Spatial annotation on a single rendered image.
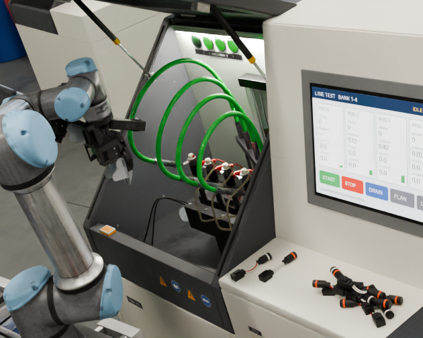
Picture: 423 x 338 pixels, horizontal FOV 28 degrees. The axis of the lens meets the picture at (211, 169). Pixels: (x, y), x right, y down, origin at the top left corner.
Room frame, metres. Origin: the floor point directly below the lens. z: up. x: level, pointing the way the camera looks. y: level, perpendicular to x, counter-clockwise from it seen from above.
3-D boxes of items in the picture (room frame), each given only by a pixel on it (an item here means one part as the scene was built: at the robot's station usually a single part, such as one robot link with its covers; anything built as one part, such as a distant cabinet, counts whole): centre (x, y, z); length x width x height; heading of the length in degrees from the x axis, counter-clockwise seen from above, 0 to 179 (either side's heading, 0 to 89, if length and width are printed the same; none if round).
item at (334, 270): (1.59, -0.24, 1.01); 0.23 x 0.11 x 0.06; 33
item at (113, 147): (2.01, 0.24, 1.39); 0.09 x 0.08 x 0.12; 123
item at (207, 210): (2.18, -0.02, 0.91); 0.34 x 0.10 x 0.15; 33
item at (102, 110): (2.01, 0.23, 1.47); 0.08 x 0.08 x 0.05
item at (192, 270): (2.15, 0.25, 0.87); 0.62 x 0.04 x 0.16; 33
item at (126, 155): (2.00, 0.21, 1.33); 0.05 x 0.02 x 0.09; 33
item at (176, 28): (2.43, -0.17, 1.43); 0.54 x 0.03 x 0.02; 33
